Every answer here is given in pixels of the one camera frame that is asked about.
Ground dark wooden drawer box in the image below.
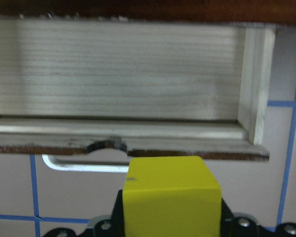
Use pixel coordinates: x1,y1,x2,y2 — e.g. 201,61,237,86
0,0,296,26

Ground yellow cube block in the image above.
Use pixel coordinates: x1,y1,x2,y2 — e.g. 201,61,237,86
122,157,222,237

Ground wooden drawer with white handle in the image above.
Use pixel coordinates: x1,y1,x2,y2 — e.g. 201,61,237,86
0,18,275,172

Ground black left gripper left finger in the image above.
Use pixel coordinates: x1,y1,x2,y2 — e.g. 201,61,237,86
111,190,125,237

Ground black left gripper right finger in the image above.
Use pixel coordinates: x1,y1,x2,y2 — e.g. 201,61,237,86
220,198,234,237

